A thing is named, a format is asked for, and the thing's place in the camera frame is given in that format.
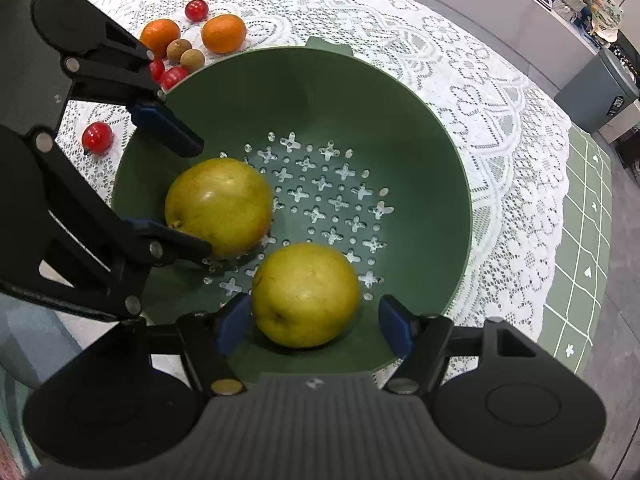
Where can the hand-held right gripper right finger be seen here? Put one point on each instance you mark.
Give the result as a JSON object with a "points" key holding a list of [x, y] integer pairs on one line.
{"points": [[395, 330]]}

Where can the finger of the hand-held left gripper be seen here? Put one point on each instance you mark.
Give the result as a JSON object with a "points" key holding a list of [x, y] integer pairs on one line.
{"points": [[167, 127], [165, 245]]}

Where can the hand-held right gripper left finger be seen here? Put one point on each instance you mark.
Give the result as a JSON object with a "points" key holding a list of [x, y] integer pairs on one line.
{"points": [[232, 324]]}

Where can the yellow pear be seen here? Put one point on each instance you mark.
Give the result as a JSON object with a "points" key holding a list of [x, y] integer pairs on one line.
{"points": [[220, 205], [305, 295]]}

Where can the orange mandarin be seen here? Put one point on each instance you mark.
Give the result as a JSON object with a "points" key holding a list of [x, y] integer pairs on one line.
{"points": [[223, 34], [160, 35]]}

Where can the green colander bowl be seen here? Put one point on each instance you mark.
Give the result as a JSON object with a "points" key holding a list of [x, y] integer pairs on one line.
{"points": [[320, 110]]}

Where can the brown longan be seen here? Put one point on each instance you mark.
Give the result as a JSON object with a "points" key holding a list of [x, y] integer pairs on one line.
{"points": [[193, 58], [178, 48]]}

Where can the green checked cloth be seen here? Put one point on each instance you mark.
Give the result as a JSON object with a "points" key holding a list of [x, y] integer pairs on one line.
{"points": [[585, 260]]}

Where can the white lace tablecloth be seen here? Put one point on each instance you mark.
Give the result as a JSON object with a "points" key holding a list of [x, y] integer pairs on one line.
{"points": [[400, 60]]}

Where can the grey trash bin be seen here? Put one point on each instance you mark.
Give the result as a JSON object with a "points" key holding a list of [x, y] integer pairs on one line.
{"points": [[595, 90]]}

